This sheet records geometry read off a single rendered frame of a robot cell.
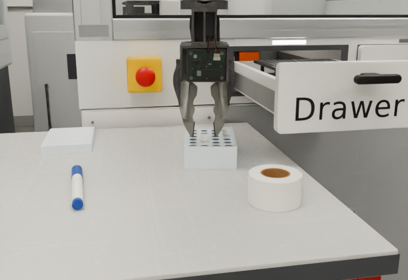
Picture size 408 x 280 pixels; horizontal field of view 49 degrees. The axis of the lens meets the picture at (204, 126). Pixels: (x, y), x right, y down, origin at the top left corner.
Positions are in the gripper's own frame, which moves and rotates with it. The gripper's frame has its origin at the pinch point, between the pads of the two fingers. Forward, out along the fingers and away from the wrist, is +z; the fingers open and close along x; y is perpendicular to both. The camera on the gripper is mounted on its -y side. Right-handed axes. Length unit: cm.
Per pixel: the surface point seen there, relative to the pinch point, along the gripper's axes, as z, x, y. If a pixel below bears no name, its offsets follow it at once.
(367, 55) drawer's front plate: -9, 38, -33
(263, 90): -4.7, 10.7, -8.3
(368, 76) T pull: -9.0, 24.3, 5.5
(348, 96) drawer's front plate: -5.5, 22.7, 2.2
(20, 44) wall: 9, -157, -326
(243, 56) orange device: -5, 13, -67
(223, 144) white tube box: 2.4, 3.1, 2.1
